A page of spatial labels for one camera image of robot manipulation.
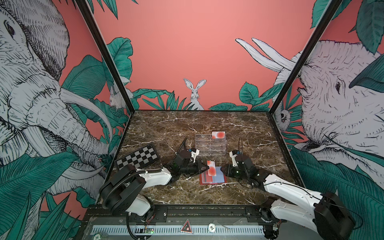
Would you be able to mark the white ventilation grille strip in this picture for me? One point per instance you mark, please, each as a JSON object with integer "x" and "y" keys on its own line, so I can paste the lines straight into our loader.
{"x": 174, "y": 230}

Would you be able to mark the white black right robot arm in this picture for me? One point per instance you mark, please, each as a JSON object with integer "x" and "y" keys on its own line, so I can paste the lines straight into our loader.
{"x": 324, "y": 213}

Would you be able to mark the round white sticker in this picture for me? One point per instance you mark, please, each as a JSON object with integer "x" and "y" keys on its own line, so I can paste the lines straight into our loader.
{"x": 212, "y": 228}

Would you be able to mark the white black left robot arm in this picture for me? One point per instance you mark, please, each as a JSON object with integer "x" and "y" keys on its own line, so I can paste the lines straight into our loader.
{"x": 121, "y": 193}

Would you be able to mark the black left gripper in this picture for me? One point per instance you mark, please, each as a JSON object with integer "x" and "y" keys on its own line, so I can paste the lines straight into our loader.
{"x": 198, "y": 164}

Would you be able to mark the black white checkerboard calibration board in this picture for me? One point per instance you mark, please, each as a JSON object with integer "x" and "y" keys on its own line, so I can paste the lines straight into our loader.
{"x": 140, "y": 158}

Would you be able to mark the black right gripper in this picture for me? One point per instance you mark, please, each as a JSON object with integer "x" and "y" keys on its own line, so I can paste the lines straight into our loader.
{"x": 229, "y": 171}

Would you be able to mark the white red credit card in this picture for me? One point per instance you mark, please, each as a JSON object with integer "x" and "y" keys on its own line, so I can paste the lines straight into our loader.
{"x": 218, "y": 135}
{"x": 212, "y": 168}

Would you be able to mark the red warning triangle sticker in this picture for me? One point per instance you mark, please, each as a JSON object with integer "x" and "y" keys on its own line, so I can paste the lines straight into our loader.
{"x": 187, "y": 228}

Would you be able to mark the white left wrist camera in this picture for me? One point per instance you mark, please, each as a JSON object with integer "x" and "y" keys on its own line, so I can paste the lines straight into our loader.
{"x": 194, "y": 153}

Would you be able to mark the black right corner frame post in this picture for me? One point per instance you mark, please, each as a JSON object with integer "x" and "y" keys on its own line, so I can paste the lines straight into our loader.
{"x": 325, "y": 19}

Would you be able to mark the black corner frame post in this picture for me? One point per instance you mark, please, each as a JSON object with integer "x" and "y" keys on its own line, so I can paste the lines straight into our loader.
{"x": 98, "y": 38}
{"x": 325, "y": 19}

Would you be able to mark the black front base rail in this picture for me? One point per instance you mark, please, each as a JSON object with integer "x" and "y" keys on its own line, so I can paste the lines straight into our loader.
{"x": 164, "y": 212}

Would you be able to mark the black left corner frame post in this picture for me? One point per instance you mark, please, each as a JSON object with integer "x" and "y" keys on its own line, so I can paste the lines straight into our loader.
{"x": 98, "y": 38}

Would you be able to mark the clear acrylic compartment organizer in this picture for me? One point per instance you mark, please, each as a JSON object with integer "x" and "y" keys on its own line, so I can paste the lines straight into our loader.
{"x": 209, "y": 146}

